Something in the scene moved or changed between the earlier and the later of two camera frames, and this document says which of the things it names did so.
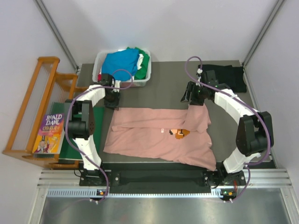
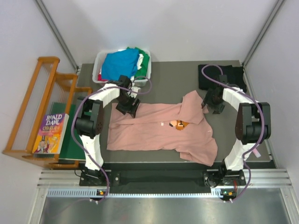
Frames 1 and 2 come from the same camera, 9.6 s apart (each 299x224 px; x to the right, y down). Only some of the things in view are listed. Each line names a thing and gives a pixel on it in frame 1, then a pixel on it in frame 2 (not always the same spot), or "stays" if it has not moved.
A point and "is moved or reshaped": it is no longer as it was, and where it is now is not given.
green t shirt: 140,74 stays
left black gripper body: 112,102 -> 128,106
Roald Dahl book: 50,130 stays
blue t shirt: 126,59 stays
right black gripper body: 197,94 -> 215,103
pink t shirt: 181,135 is moved or reshaped
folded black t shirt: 233,76 stays
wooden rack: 46,87 stays
